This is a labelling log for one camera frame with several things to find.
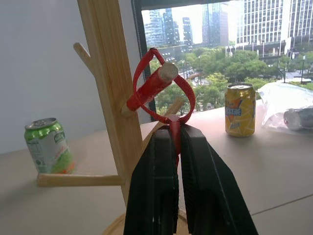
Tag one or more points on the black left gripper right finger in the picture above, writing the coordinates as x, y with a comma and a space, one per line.
210, 191

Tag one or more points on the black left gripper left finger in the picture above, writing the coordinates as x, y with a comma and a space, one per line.
152, 186

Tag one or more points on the wooden tree stand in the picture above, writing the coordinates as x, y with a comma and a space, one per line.
107, 93

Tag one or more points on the yellow soda can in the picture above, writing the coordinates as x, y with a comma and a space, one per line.
240, 110

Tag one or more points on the green soda can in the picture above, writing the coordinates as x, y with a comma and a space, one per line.
49, 147

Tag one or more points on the clear plastic bag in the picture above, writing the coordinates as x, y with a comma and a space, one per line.
281, 102

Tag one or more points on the silver can in bag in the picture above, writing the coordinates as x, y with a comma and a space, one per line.
299, 118

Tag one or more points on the black window frame post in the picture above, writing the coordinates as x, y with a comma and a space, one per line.
143, 49

